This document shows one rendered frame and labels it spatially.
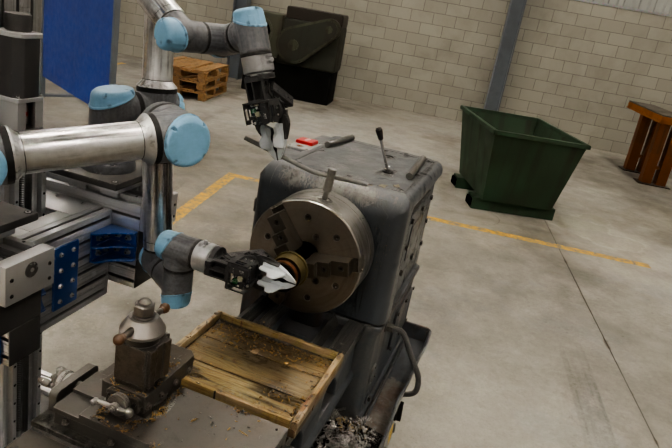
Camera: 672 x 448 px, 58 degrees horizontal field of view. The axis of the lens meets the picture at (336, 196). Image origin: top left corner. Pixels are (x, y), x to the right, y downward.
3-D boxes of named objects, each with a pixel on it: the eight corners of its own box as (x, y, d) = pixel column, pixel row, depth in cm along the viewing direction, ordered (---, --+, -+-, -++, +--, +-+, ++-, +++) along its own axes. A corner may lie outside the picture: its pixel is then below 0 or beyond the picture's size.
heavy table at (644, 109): (609, 158, 1017) (628, 99, 987) (636, 164, 1013) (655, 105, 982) (638, 183, 865) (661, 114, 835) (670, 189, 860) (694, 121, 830)
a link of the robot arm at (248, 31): (248, 12, 149) (270, 4, 143) (257, 57, 151) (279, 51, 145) (222, 13, 143) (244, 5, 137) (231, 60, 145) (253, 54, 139)
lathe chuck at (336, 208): (253, 274, 176) (278, 174, 165) (352, 317, 168) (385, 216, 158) (238, 286, 167) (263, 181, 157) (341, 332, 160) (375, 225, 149)
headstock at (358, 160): (307, 226, 240) (324, 130, 228) (424, 260, 227) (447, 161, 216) (235, 280, 186) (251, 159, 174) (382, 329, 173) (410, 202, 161)
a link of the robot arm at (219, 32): (188, 25, 149) (213, 16, 141) (226, 29, 157) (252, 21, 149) (191, 58, 150) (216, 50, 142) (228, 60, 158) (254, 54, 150)
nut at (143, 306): (141, 307, 109) (142, 290, 108) (160, 314, 108) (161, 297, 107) (127, 316, 105) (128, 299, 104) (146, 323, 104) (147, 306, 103)
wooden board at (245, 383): (216, 322, 162) (218, 309, 160) (341, 367, 152) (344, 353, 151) (147, 380, 134) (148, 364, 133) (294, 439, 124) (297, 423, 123)
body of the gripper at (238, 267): (246, 297, 141) (201, 281, 144) (263, 283, 148) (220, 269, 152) (250, 267, 138) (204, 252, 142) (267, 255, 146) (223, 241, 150)
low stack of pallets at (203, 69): (178, 81, 1003) (180, 55, 990) (228, 91, 998) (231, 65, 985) (146, 91, 884) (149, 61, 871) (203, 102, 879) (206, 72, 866)
